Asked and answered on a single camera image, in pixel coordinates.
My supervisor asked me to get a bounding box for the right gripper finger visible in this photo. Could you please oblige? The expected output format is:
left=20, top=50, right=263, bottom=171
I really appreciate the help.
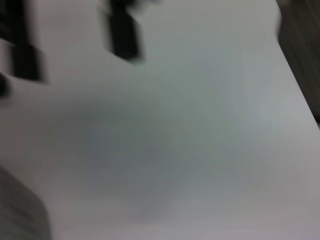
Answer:
left=99, top=0, right=146, bottom=64
left=0, top=0, right=49, bottom=84

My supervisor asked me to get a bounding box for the grey-green perforated storage bin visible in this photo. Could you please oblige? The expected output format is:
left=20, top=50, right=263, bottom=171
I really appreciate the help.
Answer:
left=0, top=164, right=52, bottom=240

